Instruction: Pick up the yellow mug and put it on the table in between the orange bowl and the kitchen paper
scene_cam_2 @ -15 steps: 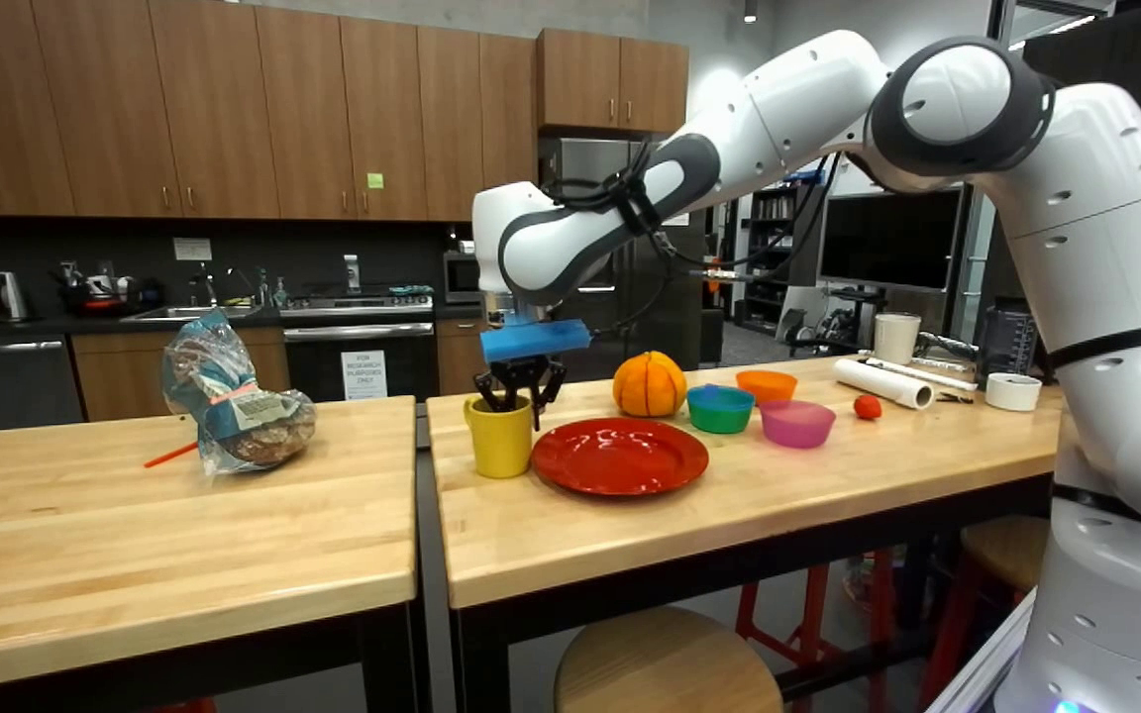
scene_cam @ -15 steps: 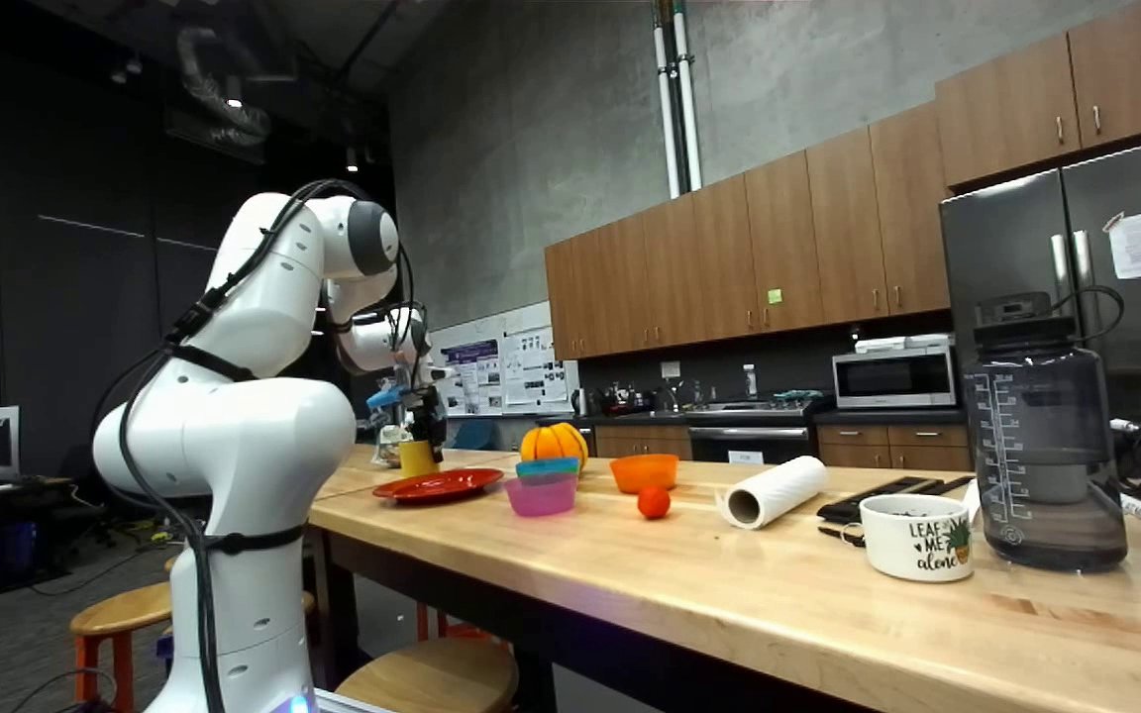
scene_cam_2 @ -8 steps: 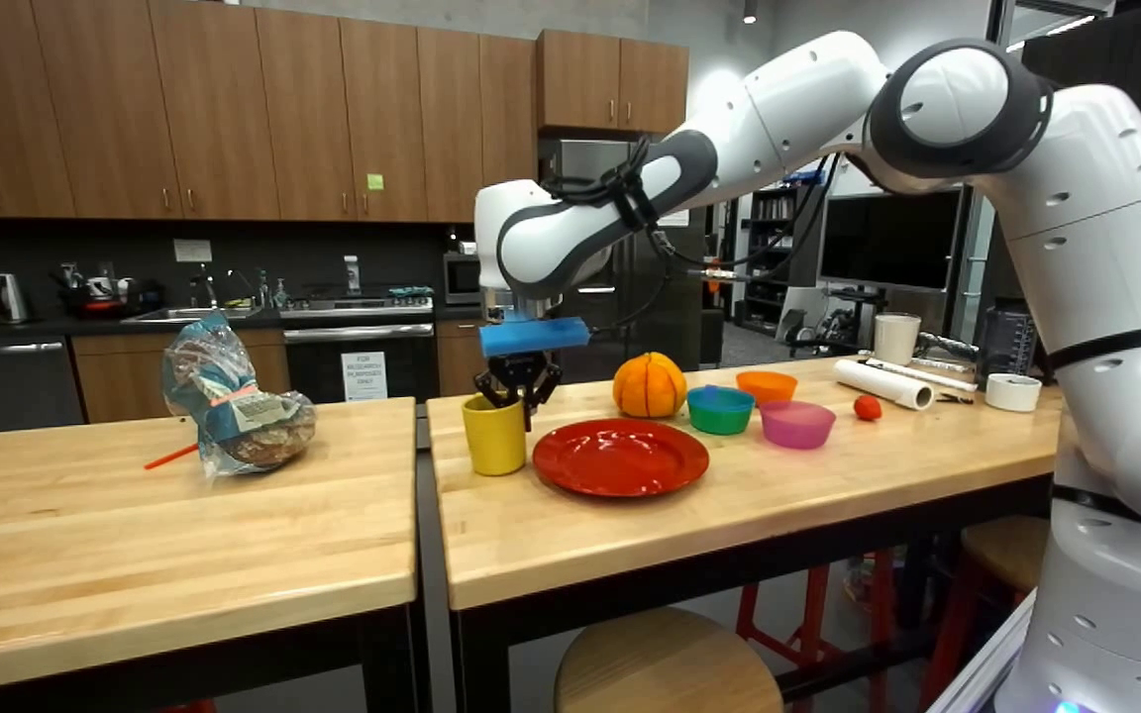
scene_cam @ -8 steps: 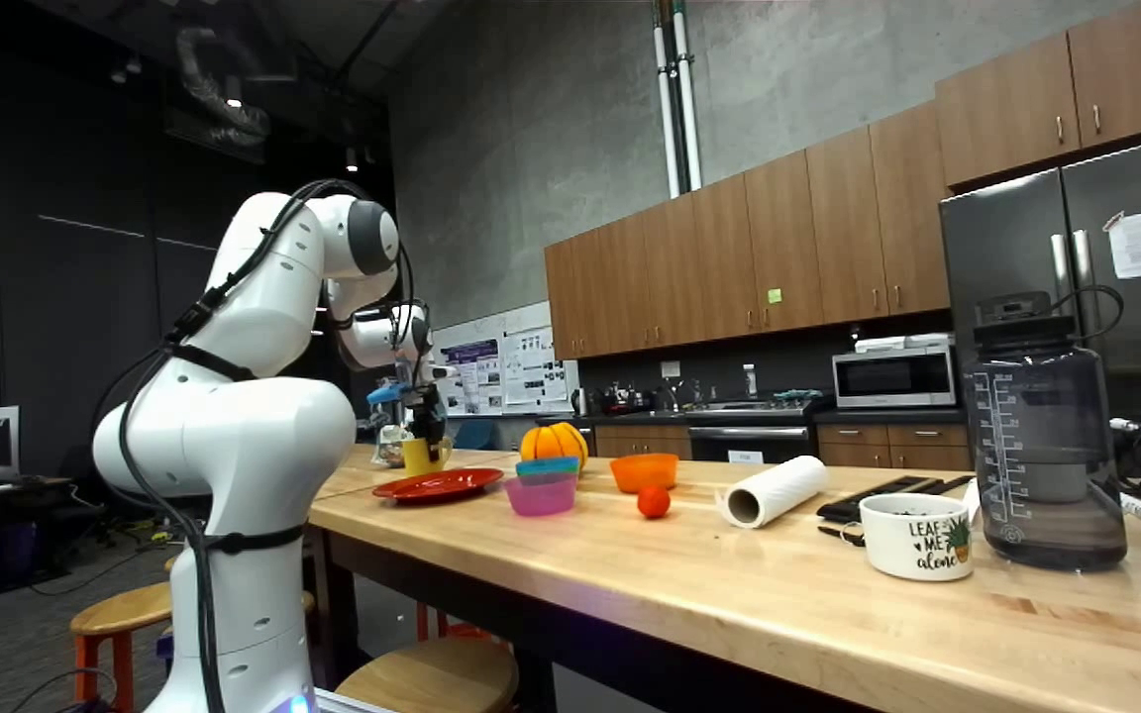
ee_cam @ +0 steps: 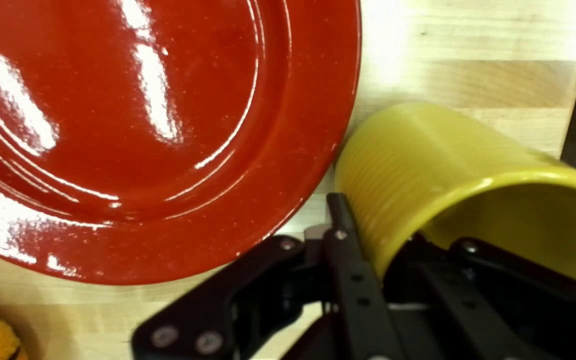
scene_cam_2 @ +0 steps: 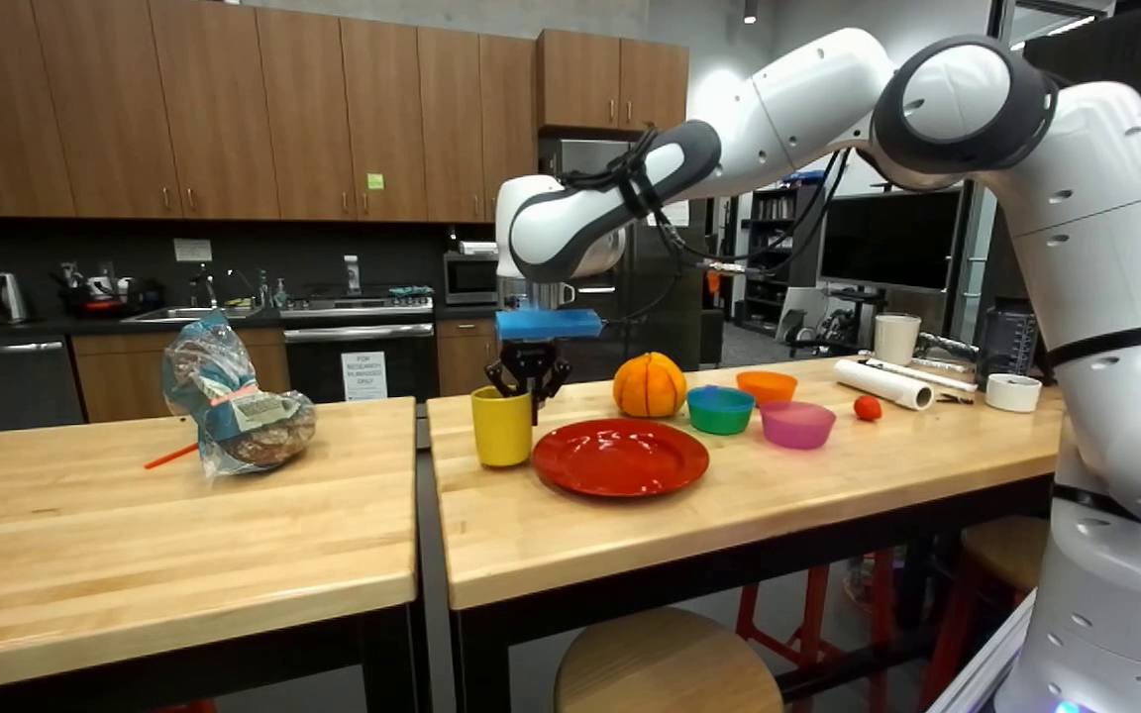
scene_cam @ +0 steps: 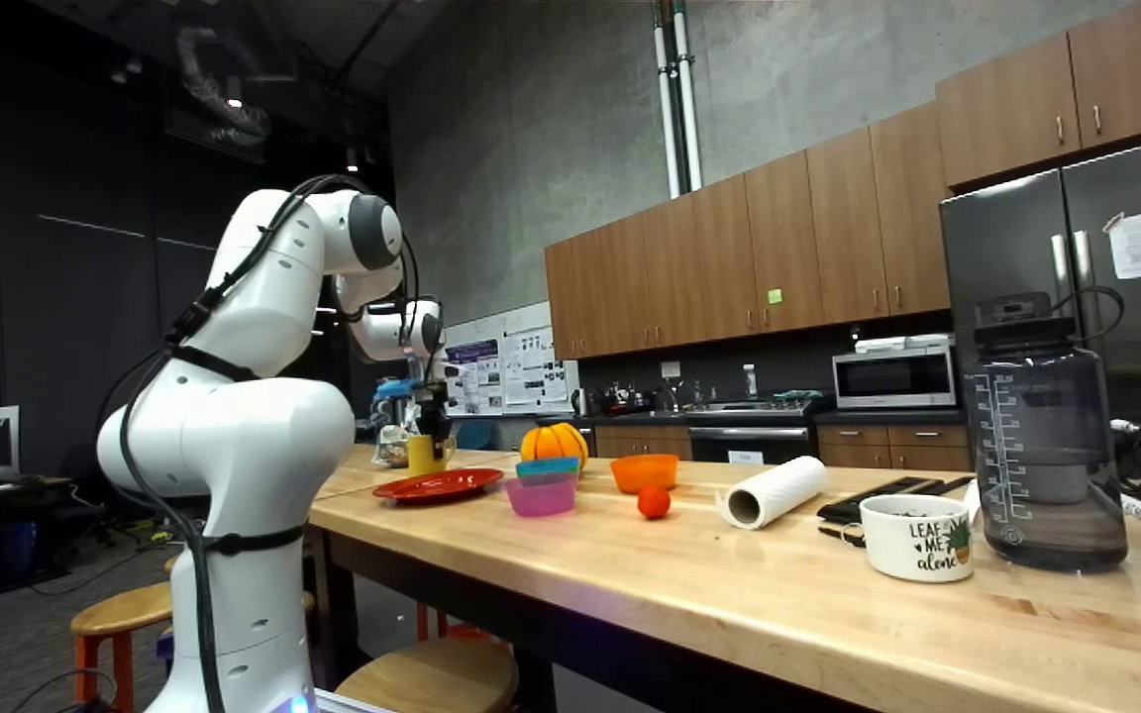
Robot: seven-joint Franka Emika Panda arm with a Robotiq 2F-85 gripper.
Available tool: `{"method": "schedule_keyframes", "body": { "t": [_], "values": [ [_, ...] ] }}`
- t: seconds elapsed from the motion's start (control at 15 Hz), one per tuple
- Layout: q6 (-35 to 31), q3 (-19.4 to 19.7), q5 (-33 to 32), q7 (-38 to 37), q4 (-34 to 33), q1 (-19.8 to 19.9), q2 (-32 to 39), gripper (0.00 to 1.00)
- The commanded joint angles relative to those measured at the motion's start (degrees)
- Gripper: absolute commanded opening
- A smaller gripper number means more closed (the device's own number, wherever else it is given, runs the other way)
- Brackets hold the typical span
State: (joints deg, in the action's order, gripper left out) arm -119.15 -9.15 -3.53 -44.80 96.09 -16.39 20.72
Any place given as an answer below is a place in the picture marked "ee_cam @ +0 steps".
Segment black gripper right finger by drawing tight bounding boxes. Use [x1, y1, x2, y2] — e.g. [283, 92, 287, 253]
[395, 231, 576, 360]

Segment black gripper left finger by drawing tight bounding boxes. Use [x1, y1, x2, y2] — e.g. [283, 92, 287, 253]
[131, 191, 408, 360]

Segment yellow mug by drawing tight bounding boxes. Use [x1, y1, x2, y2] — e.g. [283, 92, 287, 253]
[332, 100, 576, 294]

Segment red plate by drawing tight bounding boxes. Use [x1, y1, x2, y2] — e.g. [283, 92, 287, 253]
[0, 0, 365, 287]

